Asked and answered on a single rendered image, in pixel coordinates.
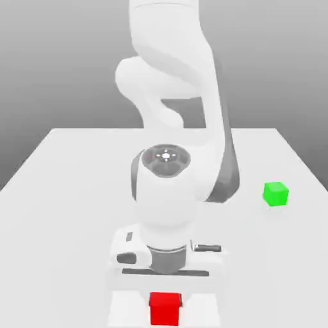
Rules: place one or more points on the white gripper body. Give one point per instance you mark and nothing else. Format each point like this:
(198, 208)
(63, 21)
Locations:
(164, 283)

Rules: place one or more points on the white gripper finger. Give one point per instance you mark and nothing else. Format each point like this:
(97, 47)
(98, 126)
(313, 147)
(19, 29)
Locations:
(126, 310)
(202, 310)

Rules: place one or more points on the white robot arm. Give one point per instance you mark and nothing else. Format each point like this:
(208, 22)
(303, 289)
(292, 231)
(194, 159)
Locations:
(166, 200)

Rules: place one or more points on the small red cube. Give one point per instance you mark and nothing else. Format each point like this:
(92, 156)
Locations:
(164, 311)

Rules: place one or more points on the small green cube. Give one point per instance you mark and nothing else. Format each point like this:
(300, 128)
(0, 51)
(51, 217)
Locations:
(275, 194)

